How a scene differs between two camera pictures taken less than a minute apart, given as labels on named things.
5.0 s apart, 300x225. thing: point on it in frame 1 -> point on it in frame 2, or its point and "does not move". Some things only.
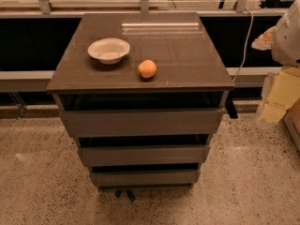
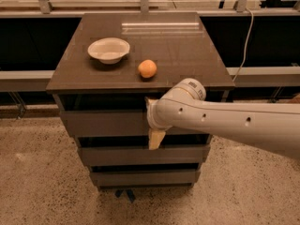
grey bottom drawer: [145, 177] does not move
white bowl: [109, 50] does not move
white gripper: [288, 42] -> [151, 116]
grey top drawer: [139, 123] does not move
